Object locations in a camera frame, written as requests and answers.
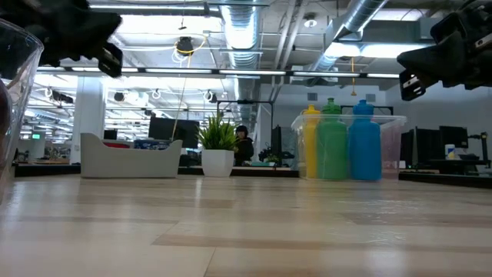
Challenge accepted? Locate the silver ventilation duct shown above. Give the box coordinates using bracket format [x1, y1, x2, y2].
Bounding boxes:
[218, 3, 263, 128]

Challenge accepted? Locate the small potted green plant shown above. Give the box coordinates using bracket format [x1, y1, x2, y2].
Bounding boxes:
[196, 112, 240, 179]

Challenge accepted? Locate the person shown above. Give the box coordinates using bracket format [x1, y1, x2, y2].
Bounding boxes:
[233, 124, 255, 168]

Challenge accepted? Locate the black ceiling camera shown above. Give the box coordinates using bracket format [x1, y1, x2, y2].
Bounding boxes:
[175, 35, 195, 58]

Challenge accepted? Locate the clear plastic tub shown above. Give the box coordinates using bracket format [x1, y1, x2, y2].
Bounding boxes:
[0, 17, 45, 203]
[291, 113, 408, 182]

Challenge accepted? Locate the black desk monitor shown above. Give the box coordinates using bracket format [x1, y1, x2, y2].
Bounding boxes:
[439, 125, 470, 150]
[148, 116, 201, 150]

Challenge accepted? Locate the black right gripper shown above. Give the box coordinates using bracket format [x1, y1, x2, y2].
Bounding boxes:
[396, 0, 492, 102]

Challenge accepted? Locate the green plastic bottle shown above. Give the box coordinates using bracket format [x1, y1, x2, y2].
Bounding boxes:
[315, 97, 349, 181]

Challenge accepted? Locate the blue plastic bottle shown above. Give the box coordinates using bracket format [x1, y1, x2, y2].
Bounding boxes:
[347, 98, 383, 182]

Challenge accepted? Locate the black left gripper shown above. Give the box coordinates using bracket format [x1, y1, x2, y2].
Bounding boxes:
[0, 0, 125, 78]

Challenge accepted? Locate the grey plastic bin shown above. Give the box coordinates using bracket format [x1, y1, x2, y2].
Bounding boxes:
[79, 132, 184, 179]

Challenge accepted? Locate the yellow plastic bottle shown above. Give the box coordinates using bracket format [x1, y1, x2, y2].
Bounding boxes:
[301, 104, 321, 179]

